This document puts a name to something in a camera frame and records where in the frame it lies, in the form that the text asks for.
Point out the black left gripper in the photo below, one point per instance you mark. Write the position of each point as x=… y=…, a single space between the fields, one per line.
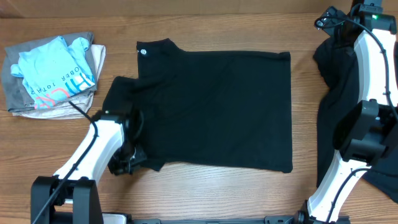
x=118 y=168

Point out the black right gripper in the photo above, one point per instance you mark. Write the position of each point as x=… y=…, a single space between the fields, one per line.
x=335 y=18

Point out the black t-shirt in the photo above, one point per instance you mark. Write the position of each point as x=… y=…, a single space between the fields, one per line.
x=219 y=108

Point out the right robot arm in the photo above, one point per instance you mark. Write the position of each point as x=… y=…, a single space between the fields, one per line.
x=357 y=119

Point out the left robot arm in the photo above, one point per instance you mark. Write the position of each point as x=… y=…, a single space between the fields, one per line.
x=71 y=194

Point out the dark navy t-shirt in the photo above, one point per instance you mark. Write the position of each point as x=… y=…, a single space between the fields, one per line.
x=339 y=70

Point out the light blue printed t-shirt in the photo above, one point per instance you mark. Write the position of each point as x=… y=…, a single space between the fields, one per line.
x=55 y=71

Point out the grey folded shirt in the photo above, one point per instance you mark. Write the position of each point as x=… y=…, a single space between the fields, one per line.
x=17 y=97

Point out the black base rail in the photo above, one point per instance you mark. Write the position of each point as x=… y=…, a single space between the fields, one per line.
x=284 y=219

